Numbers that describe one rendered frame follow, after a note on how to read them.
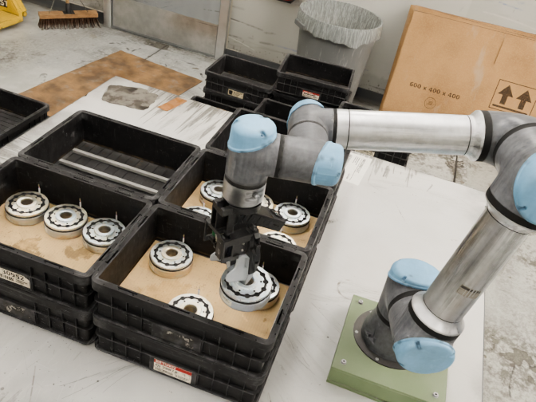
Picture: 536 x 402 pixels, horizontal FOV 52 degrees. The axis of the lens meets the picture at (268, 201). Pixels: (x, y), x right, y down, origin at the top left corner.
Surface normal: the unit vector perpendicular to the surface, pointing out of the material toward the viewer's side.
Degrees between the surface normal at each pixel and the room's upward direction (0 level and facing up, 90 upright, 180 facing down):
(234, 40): 90
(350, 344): 2
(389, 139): 84
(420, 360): 96
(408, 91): 75
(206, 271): 0
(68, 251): 0
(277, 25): 90
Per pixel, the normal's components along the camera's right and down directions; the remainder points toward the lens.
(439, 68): -0.27, 0.36
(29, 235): 0.16, -0.79
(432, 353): -0.10, 0.66
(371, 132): -0.04, 0.17
